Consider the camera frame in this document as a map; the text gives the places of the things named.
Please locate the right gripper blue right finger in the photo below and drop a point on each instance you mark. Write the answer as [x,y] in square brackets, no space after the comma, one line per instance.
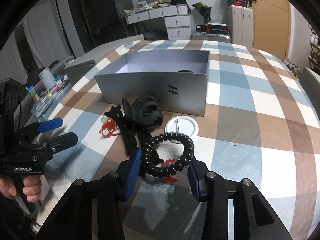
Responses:
[254,217]

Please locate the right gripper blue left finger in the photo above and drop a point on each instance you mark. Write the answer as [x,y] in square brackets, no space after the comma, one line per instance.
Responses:
[71,218]

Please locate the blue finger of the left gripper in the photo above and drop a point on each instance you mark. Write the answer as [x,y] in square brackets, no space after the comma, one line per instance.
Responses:
[49,125]
[61,143]

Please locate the black long hair clip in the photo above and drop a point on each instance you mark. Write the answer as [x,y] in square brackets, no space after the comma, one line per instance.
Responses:
[127,130]

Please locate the large black claw hair clip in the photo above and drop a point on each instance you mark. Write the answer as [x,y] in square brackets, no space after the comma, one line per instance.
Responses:
[144,111]

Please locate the white round pin badge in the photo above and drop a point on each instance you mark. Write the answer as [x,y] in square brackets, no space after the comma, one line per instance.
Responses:
[183,124]

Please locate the silver grey cardboard box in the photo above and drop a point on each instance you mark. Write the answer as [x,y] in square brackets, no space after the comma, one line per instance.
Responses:
[177,79]

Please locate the person's left hand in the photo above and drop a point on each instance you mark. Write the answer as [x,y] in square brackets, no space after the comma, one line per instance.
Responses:
[31,188]

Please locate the white cylinder cup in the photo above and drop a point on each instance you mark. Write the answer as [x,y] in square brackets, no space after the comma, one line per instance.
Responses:
[47,78]

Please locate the grey left bedside cabinet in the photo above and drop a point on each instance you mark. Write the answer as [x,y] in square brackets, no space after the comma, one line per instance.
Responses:
[80,66]

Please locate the grey bedside cabinet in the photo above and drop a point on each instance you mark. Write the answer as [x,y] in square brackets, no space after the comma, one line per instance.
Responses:
[80,66]
[310,82]

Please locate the blue brown plaid tablecloth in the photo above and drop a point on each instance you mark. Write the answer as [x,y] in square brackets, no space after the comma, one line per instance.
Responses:
[259,124]

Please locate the dark tall cabinet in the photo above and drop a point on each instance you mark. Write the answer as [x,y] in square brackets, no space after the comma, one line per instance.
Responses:
[99,21]

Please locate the grey right bedside cabinet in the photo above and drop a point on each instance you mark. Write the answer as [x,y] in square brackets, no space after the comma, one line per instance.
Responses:
[310,82]

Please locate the white desk with drawers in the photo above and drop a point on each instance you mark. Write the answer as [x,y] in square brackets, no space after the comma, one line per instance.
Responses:
[179,21]

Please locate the wooden shoe rack with shoes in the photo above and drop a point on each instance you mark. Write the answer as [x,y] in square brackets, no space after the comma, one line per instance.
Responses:
[314,56]

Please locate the silver aluminium suitcase lying flat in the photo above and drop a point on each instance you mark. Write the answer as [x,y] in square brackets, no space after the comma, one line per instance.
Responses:
[210,37]

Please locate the black red box on suitcase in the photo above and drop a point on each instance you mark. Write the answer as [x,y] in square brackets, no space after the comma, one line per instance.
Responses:
[213,28]

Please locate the black wrapped flower bouquet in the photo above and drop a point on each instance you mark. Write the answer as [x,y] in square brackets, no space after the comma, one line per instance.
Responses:
[204,10]

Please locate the wooden door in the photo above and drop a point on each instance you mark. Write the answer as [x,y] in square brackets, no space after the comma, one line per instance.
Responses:
[272,26]

